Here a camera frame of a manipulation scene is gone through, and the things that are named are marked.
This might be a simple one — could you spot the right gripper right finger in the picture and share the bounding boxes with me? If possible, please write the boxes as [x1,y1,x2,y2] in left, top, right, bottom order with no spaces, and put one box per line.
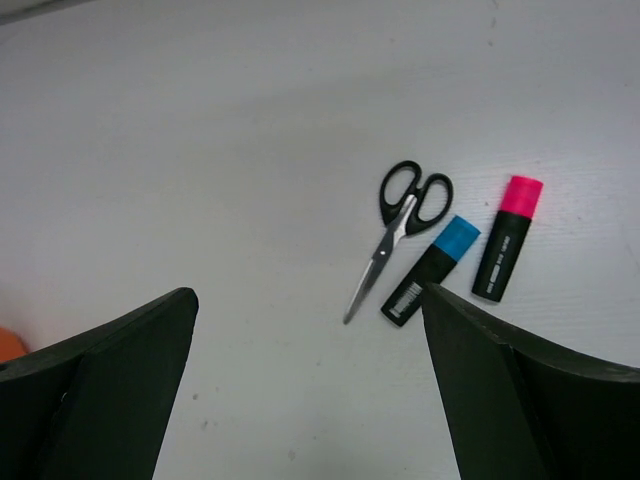
[421,284,639,479]

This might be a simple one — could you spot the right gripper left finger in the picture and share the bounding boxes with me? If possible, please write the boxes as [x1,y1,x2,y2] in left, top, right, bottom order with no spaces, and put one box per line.
[1,287,199,479]

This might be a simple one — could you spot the pink marker cap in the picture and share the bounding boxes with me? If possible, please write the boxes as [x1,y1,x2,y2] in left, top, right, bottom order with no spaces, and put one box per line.
[472,175,544,303]

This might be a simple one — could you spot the orange round pen holder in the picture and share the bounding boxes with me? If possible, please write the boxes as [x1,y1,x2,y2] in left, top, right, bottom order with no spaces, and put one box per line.
[0,327,28,363]

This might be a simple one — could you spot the black blue utility knife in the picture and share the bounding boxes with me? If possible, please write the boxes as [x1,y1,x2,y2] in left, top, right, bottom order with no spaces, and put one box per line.
[380,215,480,328]

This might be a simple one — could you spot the black handled scissors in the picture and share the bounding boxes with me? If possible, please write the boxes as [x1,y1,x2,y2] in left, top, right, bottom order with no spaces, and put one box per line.
[342,160,454,325]

